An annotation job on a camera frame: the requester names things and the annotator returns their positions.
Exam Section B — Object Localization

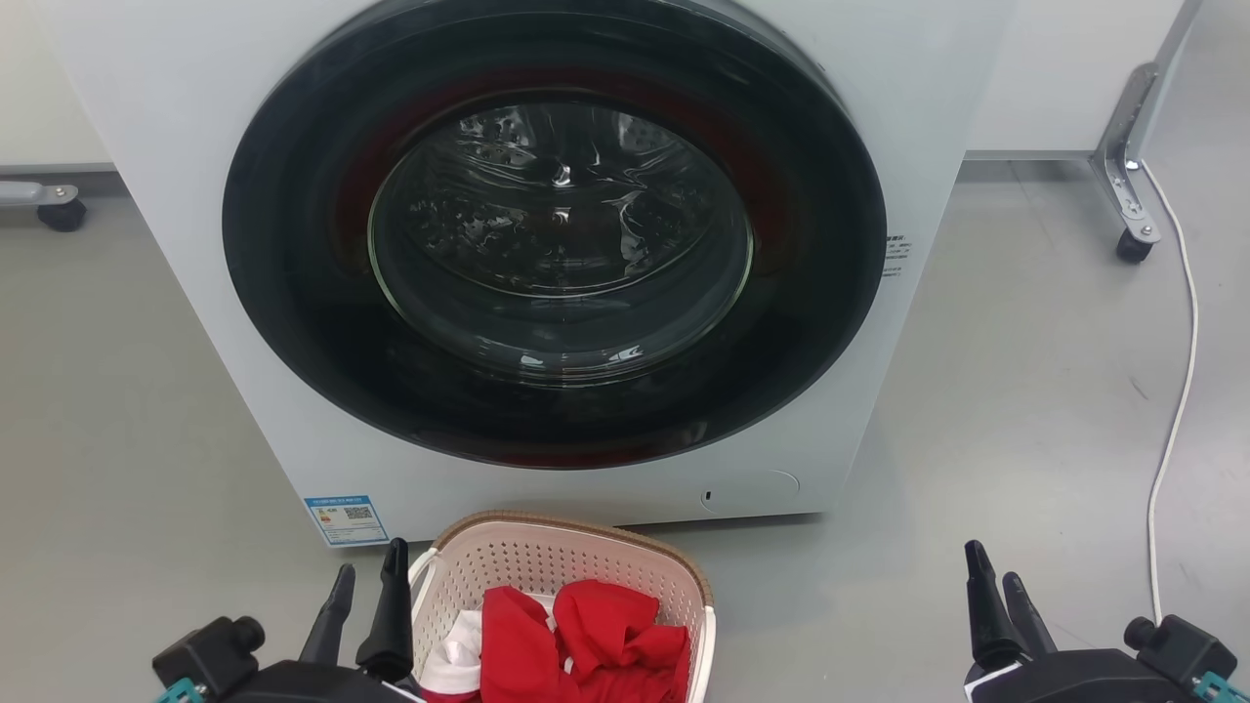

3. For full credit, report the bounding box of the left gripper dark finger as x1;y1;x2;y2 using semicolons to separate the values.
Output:
298;563;357;666
355;537;416;682

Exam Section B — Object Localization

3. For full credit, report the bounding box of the white perforated laundry basket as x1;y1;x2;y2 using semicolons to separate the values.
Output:
407;510;718;703

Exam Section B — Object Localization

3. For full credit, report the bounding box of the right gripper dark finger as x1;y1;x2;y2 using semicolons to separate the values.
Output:
1002;571;1059;658
964;539;1027;671

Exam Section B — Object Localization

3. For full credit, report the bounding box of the silver metal frame leg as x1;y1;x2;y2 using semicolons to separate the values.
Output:
1090;0;1203;246

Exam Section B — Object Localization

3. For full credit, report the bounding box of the white garment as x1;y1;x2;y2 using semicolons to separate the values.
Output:
419;609;485;700

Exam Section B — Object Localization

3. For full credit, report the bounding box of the white partition panel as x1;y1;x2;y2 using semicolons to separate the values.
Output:
962;0;1188;163

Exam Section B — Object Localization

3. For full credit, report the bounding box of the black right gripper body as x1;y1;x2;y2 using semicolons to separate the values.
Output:
964;648;1208;703

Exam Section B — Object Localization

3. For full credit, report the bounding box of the round black washer door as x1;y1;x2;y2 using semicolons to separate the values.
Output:
222;0;888;471

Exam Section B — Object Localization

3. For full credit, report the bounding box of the red garment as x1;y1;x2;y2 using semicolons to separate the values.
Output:
478;578;690;703

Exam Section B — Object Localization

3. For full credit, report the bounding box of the white front-load washing machine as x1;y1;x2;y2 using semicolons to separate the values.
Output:
34;0;1017;545

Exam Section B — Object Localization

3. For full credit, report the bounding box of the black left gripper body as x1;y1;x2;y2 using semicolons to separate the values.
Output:
225;659;422;703

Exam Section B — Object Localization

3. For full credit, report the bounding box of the blue energy label sticker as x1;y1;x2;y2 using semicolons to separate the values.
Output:
303;494;391;548

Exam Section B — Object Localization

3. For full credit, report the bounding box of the thin white floor cable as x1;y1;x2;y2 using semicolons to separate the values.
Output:
1137;161;1201;627

